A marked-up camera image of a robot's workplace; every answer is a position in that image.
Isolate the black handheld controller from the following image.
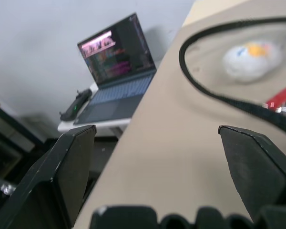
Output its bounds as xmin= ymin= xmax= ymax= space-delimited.
xmin=59 ymin=88 xmax=93 ymax=122

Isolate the white side table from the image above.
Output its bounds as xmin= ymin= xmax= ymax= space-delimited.
xmin=57 ymin=82 xmax=132 ymax=138

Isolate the open laptop computer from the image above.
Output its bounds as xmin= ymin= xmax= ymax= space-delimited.
xmin=73 ymin=13 xmax=157 ymax=125

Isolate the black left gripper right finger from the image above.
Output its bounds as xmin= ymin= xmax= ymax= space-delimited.
xmin=218 ymin=125 xmax=286 ymax=222

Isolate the red black paddle case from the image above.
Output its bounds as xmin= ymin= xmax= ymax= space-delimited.
xmin=178 ymin=16 xmax=286 ymax=139

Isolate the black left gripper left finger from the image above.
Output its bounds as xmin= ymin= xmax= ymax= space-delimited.
xmin=0 ymin=125 xmax=97 ymax=229

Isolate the white plush keychain charm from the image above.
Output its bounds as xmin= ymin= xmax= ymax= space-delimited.
xmin=223 ymin=41 xmax=284 ymax=83

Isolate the dark shelf cabinet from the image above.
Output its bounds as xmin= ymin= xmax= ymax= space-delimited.
xmin=0 ymin=104 xmax=46 ymax=182

